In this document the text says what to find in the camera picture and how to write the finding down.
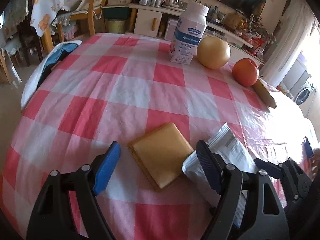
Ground white printed foil pouch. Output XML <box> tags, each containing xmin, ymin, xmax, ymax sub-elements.
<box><xmin>181</xmin><ymin>122</ymin><xmax>257</xmax><ymax>228</ymax></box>

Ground red white checkered tablecloth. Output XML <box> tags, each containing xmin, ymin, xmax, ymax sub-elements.
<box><xmin>1</xmin><ymin>34</ymin><xmax>317</xmax><ymax>239</ymax></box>

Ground yellow banana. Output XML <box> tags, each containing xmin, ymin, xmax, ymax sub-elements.
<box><xmin>252</xmin><ymin>79</ymin><xmax>277</xmax><ymax>109</ymax></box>

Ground red apple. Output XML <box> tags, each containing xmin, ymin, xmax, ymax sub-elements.
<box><xmin>232</xmin><ymin>58</ymin><xmax>259</xmax><ymax>87</ymax></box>

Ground white washing machine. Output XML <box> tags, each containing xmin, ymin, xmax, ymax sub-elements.
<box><xmin>282</xmin><ymin>59</ymin><xmax>314</xmax><ymax>105</ymax></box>

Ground yellow pear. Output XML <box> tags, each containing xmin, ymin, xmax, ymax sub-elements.
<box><xmin>197</xmin><ymin>36</ymin><xmax>231</xmax><ymax>69</ymax></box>

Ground green waste bin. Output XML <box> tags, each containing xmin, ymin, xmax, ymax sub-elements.
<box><xmin>105</xmin><ymin>19</ymin><xmax>126</xmax><ymax>34</ymax></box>

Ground wooden dining chair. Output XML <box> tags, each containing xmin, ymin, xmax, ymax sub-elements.
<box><xmin>52</xmin><ymin>0</ymin><xmax>107</xmax><ymax>42</ymax></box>

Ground white TV cabinet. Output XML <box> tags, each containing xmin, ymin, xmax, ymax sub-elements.
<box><xmin>129</xmin><ymin>2</ymin><xmax>261</xmax><ymax>66</ymax></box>

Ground white blue yogurt bottle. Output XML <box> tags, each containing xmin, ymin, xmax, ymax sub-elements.
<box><xmin>169</xmin><ymin>1</ymin><xmax>209</xmax><ymax>64</ymax></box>

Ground lavender storage box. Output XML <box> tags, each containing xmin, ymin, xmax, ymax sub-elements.
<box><xmin>164</xmin><ymin>18</ymin><xmax>178</xmax><ymax>41</ymax></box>

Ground white lace covered air conditioner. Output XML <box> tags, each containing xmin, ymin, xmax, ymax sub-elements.
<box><xmin>260</xmin><ymin>0</ymin><xmax>315</xmax><ymax>87</ymax></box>

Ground electric kettle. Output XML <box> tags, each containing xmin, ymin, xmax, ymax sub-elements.
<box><xmin>162</xmin><ymin>0</ymin><xmax>185</xmax><ymax>10</ymax></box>

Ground dining table with floral cloth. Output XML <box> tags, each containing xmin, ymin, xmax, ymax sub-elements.
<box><xmin>30</xmin><ymin>0</ymin><xmax>64</xmax><ymax>53</ymax></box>

